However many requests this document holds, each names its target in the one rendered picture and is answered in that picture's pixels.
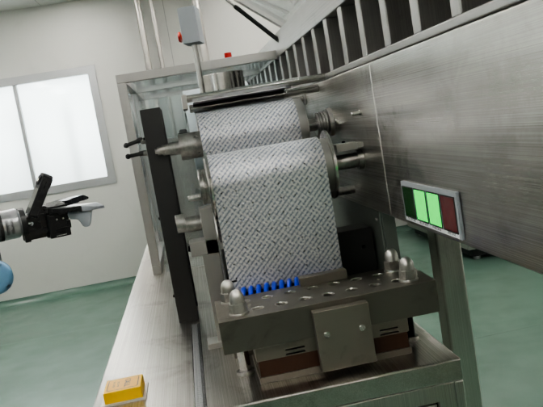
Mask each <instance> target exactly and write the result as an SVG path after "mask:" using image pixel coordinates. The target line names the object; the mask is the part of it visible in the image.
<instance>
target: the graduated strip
mask: <svg viewBox="0 0 543 407"><path fill-rule="evenodd" d="M191 326H192V364H193V384H194V403H195V407H208V406H207V397H206V387H205V378H204V360H203V351H202V342H201V333H200V323H198V324H194V325H191Z"/></svg>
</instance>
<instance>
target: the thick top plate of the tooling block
mask: <svg viewBox="0 0 543 407"><path fill-rule="evenodd" d="M384 269H385V268H383V269H379V270H374V271H367V272H363V273H359V274H354V275H348V276H347V279H340V280H335V281H331V282H327V283H320V284H314V285H310V286H306V287H301V286H300V285H297V286H292V287H285V288H281V289H276V290H272V291H268V292H260V293H255V294H251V295H247V296H244V300H245V301H246V303H247V307H248V310H249V313H248V314H246V315H243V316H240V317H230V316H229V305H222V304H221V300H219V301H215V302H214V303H215V308H216V312H217V320H218V325H219V330H220V334H221V342H222V346H223V351H224V355H231V354H235V353H239V352H243V351H248V350H255V349H259V348H263V347H267V346H274V345H279V344H283V343H287V342H294V341H298V340H302V339H307V338H314V337H315V332H314V323H313V318H312V313H311V310H315V309H319V308H326V307H330V306H335V305H339V304H346V303H351V302H355V301H359V300H366V301H367V302H368V308H369V314H370V319H371V325H377V324H381V323H386V322H390V321H396V320H401V319H405V318H409V317H417V316H421V315H424V314H429V313H436V312H439V311H440V304H439V298H438V292H437V286H436V280H435V279H433V278H432V277H430V276H428V275H426V274H424V273H423V272H421V271H419V270H417V269H416V272H417V276H418V277H419V279H418V280H416V281H414V282H410V283H400V282H399V281H398V280H399V274H398V271H397V272H391V273H387V272H384Z"/></svg>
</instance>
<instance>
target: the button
mask: <svg viewBox="0 0 543 407"><path fill-rule="evenodd" d="M144 387H145V381H144V377H143V375H142V374H140V375H135V376H128V377H124V378H120V379H116V380H109V381H107V383H106V387H105V389H104V392H103V399H104V403H105V405H108V404H112V403H116V402H121V401H127V400H132V399H136V398H140V397H143V393H144Z"/></svg>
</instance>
